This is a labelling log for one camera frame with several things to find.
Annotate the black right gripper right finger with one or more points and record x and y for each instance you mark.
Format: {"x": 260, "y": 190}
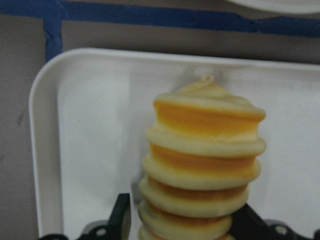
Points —
{"x": 248, "y": 225}

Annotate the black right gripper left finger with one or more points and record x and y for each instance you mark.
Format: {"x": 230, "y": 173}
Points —
{"x": 117, "y": 227}

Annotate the spiral yellow bread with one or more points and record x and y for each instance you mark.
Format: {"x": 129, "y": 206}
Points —
{"x": 203, "y": 155}

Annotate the white tray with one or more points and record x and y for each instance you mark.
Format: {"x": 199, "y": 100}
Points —
{"x": 90, "y": 109}

